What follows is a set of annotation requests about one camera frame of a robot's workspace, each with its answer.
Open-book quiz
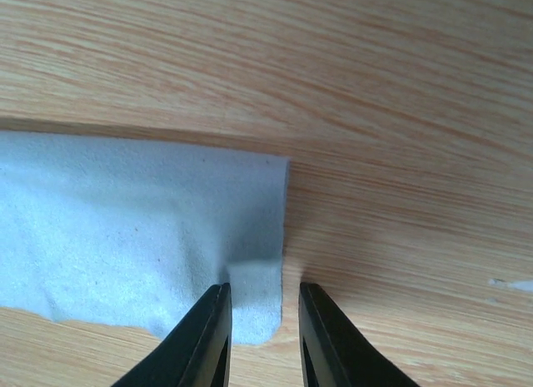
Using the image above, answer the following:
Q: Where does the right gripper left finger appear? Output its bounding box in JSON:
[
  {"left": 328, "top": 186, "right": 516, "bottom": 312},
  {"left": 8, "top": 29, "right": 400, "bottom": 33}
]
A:
[{"left": 113, "top": 283, "right": 232, "bottom": 387}]

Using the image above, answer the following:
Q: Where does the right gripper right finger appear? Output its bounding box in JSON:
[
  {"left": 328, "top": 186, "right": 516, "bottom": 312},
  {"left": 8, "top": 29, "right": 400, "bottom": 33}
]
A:
[{"left": 298, "top": 282, "right": 411, "bottom": 387}]

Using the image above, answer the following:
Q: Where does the blue cleaning cloth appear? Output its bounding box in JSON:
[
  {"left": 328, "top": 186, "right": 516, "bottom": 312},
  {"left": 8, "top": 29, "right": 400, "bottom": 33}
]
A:
[{"left": 1, "top": 131, "right": 289, "bottom": 345}]

